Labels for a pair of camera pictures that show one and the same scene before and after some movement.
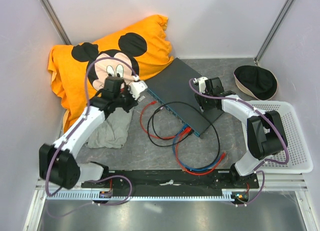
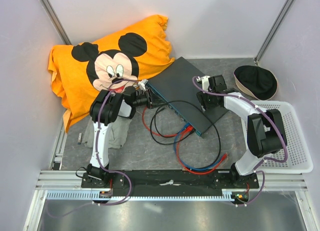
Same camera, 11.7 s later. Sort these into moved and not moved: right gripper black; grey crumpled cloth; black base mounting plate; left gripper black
Moved: left gripper black
Not moved: grey crumpled cloth; right gripper black; black base mounting plate
